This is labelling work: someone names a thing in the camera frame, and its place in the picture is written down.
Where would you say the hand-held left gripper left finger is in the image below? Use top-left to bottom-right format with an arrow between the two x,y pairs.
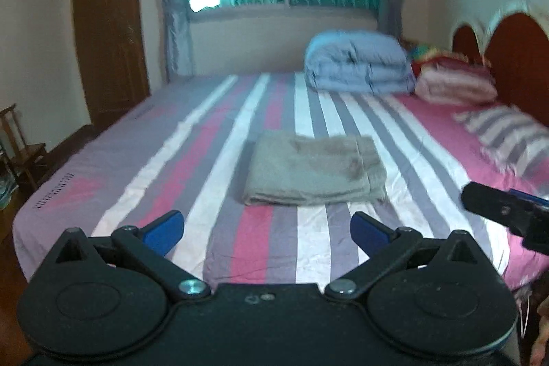
55,210 -> 212,302

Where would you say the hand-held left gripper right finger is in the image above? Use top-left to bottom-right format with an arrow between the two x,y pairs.
324,212 -> 494,302

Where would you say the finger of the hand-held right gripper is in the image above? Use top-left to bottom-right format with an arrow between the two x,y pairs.
460,181 -> 535,233
509,188 -> 549,207

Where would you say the grey towel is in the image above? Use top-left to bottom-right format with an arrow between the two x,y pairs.
242,130 -> 389,207

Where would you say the grey striped pillow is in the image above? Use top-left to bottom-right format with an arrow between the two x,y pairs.
455,104 -> 549,179

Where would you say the striped pink bed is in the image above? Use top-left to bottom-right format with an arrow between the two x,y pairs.
12,72 -> 549,290

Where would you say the folded pink striped blanket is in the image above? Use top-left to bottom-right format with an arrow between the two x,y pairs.
414,57 -> 499,106

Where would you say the red wooden headboard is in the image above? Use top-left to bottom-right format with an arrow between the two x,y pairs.
450,11 -> 549,127

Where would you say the dark wooden chair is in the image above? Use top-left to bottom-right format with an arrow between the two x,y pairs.
0,103 -> 51,196

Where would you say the colourful cloth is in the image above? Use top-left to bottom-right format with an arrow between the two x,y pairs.
405,42 -> 452,69

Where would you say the folded blue duvet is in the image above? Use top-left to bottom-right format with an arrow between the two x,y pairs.
304,31 -> 417,95

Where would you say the brown wooden wardrobe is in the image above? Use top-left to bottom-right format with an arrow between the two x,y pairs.
72,0 -> 152,132

